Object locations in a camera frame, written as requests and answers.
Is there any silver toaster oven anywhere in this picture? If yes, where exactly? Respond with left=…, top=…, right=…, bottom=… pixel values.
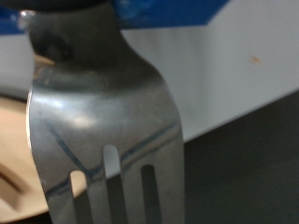
left=0, top=0, right=299, bottom=144

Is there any metal spatula with blue block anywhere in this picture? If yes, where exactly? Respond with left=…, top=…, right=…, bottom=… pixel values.
left=0, top=0, right=232, bottom=224

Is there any round wooden cutting board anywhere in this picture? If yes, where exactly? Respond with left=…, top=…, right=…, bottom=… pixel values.
left=0, top=55, right=89, bottom=224

